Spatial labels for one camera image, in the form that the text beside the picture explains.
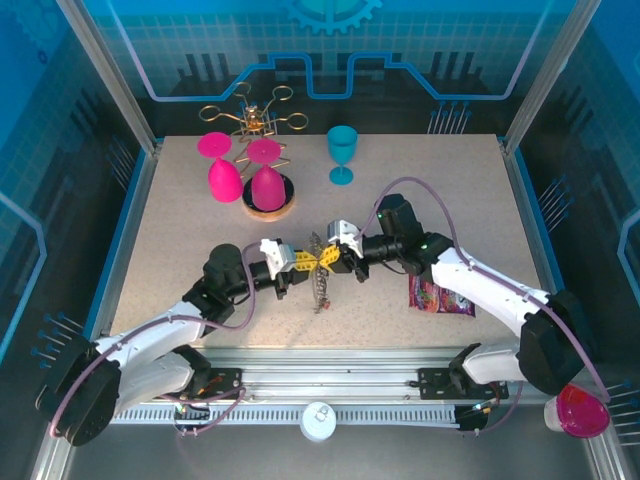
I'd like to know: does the metal keyring chain with keys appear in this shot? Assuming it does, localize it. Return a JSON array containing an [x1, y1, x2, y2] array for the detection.
[[307, 230, 334, 315]]

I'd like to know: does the pink plastic wine glass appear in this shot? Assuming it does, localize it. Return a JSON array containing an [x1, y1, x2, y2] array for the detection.
[[196, 131, 242, 203], [247, 138, 289, 211]]

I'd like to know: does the purple candy packet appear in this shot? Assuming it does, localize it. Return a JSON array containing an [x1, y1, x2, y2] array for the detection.
[[408, 273, 476, 317]]

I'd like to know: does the teal plastic wine glass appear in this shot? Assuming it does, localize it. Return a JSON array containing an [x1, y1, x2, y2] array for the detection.
[[326, 125, 359, 187]]

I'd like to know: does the white round tin can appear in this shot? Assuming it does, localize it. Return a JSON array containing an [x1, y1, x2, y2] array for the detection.
[[298, 401, 337, 443]]

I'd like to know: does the pink and white plastic cup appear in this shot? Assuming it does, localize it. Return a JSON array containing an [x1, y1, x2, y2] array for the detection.
[[543, 383, 611, 440]]

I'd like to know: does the gold wire glass rack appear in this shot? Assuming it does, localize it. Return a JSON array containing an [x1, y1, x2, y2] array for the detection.
[[198, 81, 310, 222]]

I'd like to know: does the aluminium table side rail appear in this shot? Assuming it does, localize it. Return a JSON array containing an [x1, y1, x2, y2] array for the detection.
[[499, 139, 566, 301], [82, 142, 164, 346]]

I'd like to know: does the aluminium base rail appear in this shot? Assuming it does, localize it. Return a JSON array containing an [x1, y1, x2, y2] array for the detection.
[[199, 344, 481, 401]]

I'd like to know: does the white slotted cable duct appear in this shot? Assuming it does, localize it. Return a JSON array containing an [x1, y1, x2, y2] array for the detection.
[[107, 404, 461, 426]]

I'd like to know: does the aluminium frame post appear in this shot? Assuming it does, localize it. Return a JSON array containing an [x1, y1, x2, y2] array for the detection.
[[54, 0, 164, 154], [502, 0, 609, 154]]

